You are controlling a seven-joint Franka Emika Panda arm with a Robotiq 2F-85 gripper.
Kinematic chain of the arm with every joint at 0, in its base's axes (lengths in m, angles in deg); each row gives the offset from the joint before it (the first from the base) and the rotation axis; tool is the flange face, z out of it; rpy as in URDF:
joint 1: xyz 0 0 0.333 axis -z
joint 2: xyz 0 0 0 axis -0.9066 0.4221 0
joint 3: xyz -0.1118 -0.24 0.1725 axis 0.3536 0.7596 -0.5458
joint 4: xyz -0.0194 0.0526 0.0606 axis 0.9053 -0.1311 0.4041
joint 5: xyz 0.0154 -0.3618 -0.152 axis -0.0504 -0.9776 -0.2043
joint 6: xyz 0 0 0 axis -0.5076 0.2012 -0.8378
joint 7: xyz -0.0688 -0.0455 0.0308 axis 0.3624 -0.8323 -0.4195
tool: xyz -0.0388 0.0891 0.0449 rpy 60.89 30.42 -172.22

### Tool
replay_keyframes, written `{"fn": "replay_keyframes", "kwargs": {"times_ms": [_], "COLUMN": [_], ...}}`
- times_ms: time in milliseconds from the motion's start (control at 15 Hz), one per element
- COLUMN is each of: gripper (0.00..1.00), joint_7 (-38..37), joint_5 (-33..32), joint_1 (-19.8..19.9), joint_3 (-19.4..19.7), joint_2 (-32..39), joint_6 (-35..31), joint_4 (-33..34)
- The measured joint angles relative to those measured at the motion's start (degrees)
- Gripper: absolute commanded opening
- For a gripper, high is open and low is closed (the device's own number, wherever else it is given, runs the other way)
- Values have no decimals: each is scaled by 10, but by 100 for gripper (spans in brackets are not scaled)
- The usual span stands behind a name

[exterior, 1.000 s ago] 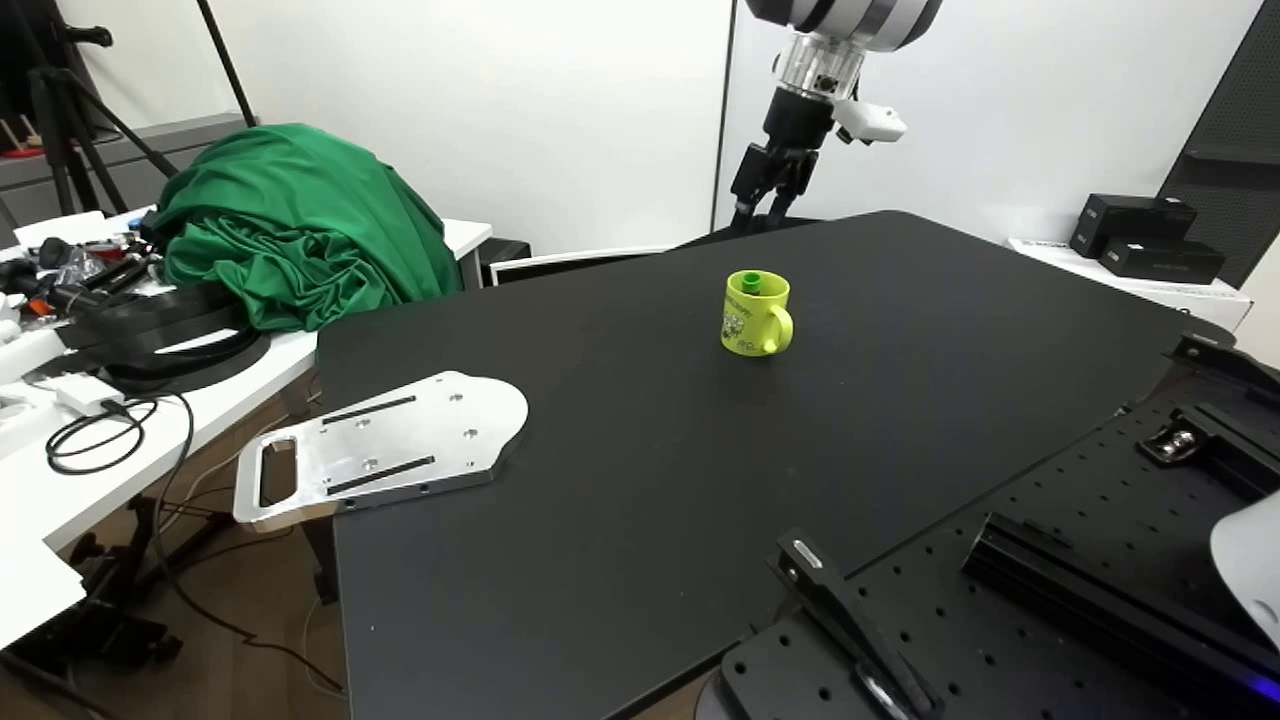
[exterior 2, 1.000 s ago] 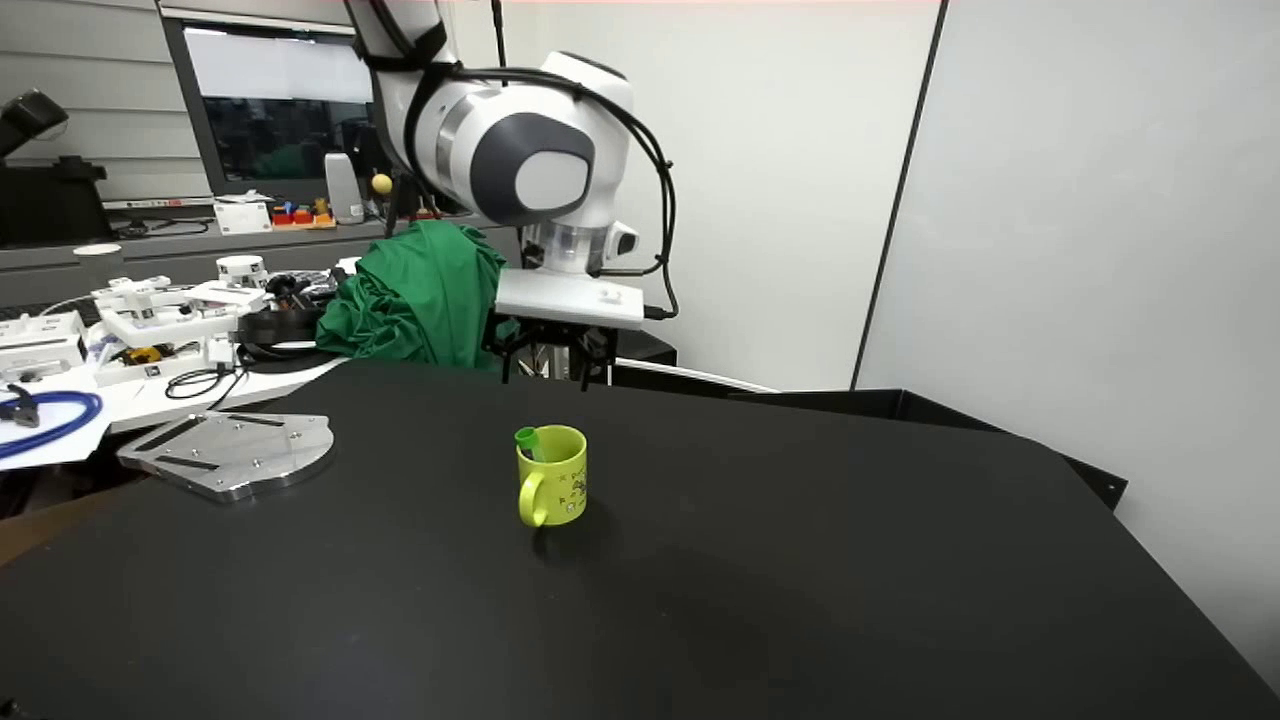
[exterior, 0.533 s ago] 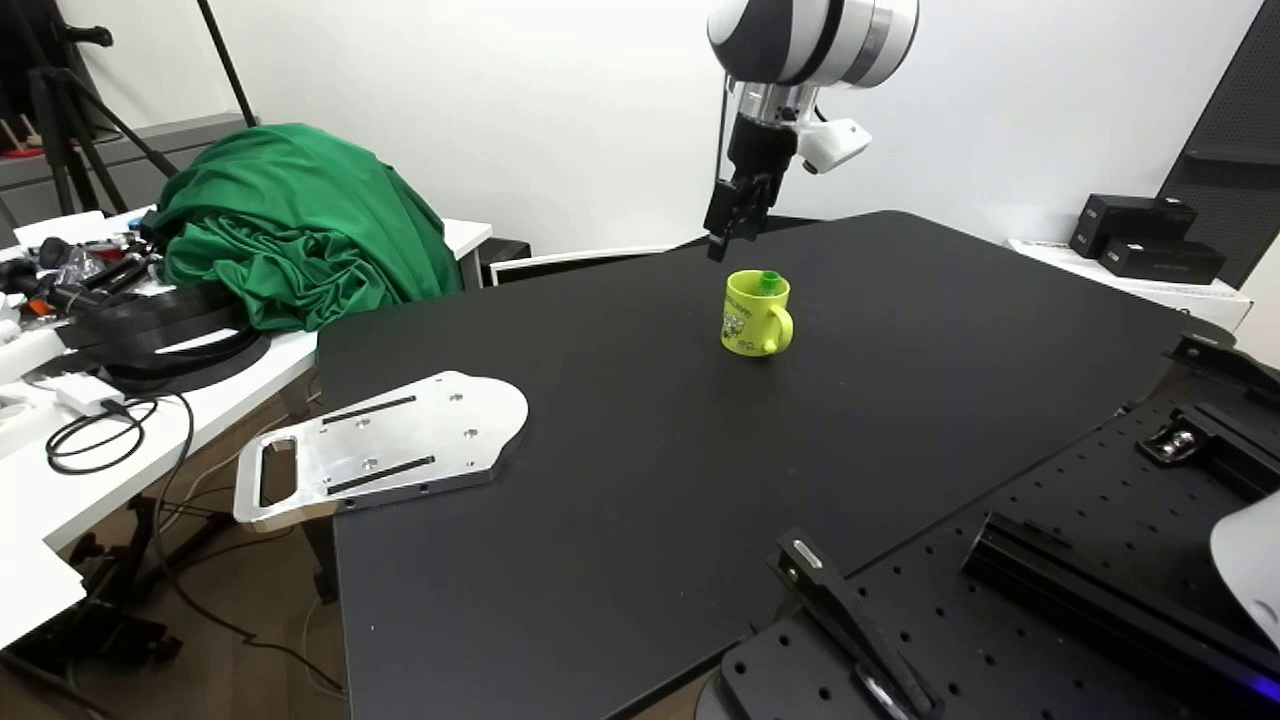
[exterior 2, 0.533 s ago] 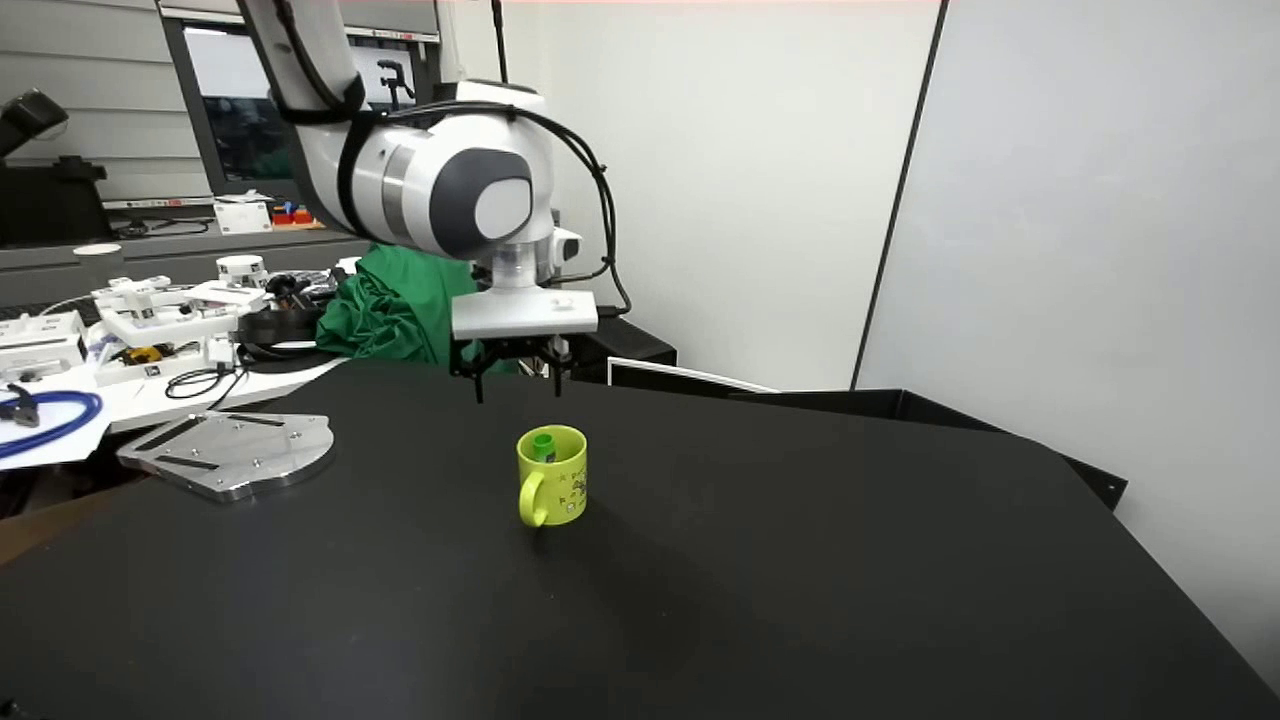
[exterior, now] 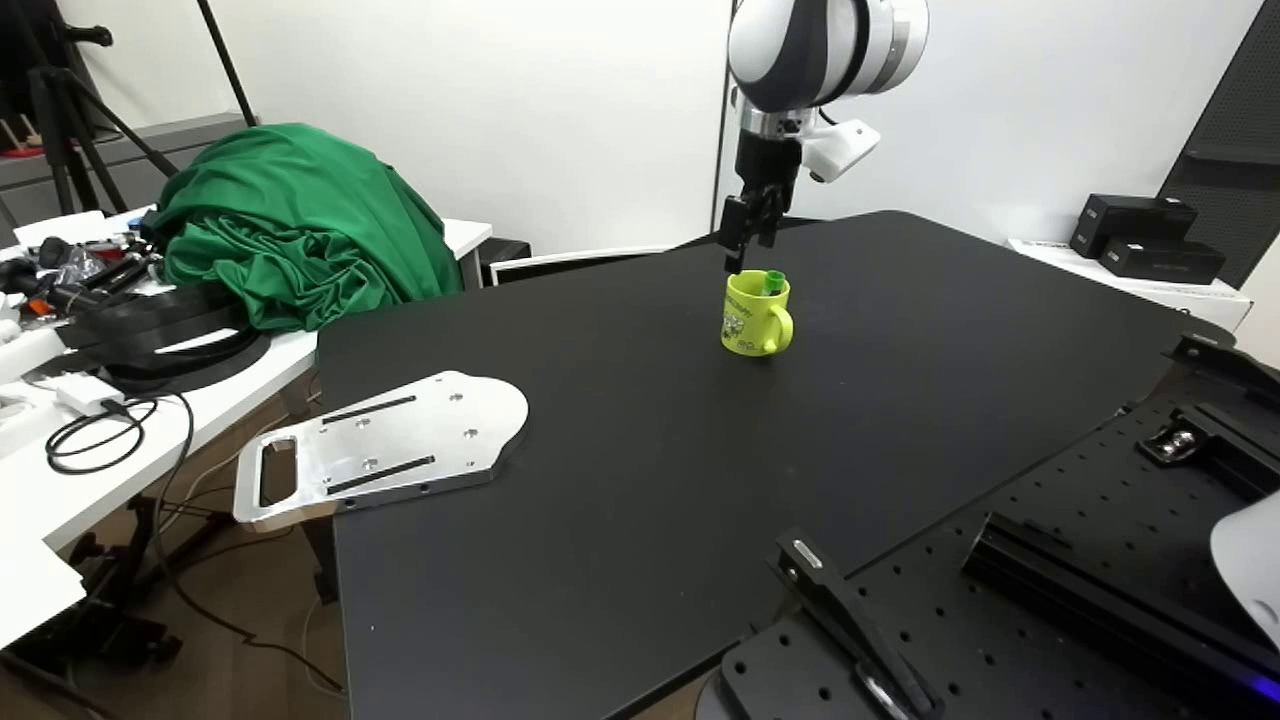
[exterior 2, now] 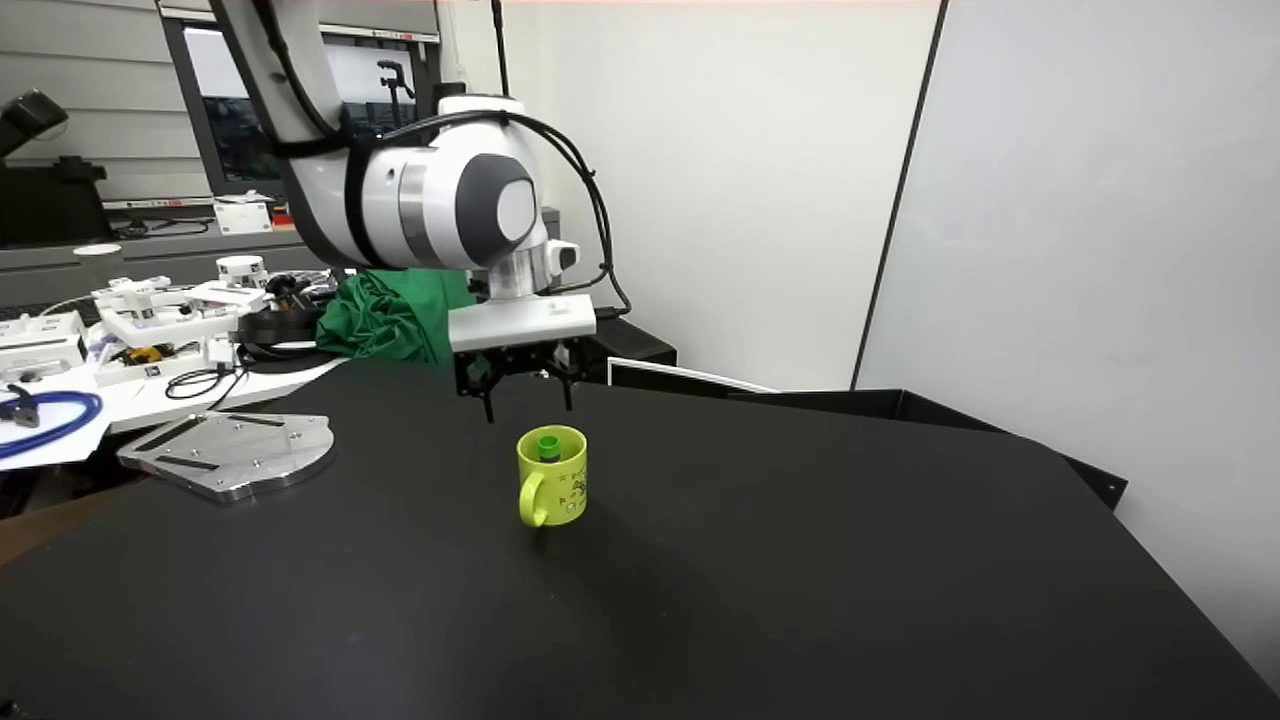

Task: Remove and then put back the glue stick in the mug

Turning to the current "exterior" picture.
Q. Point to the black perforated breadboard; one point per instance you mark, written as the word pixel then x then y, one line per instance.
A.
pixel 1064 625

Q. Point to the grey metal plate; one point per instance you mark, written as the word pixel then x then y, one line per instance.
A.
pixel 387 444

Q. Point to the black bag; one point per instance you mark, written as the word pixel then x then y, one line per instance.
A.
pixel 146 340

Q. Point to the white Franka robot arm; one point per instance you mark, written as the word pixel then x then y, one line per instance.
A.
pixel 825 46

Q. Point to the white side table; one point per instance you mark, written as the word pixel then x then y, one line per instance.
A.
pixel 81 495

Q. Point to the black rail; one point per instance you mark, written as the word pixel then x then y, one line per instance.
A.
pixel 1107 586

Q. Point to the green cloth heap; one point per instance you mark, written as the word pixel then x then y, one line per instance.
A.
pixel 304 224

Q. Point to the metal bracket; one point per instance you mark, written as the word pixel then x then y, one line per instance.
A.
pixel 1183 444

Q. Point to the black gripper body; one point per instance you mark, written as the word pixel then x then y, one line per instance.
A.
pixel 770 165

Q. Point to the black floor box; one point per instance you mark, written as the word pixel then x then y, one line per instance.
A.
pixel 507 260

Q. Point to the black pole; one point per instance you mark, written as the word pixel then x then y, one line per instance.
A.
pixel 227 63

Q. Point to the black tripod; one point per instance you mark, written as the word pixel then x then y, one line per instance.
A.
pixel 64 107

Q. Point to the yellow-green mug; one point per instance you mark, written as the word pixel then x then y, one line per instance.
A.
pixel 750 325

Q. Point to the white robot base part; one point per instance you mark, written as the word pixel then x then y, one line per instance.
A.
pixel 1252 553

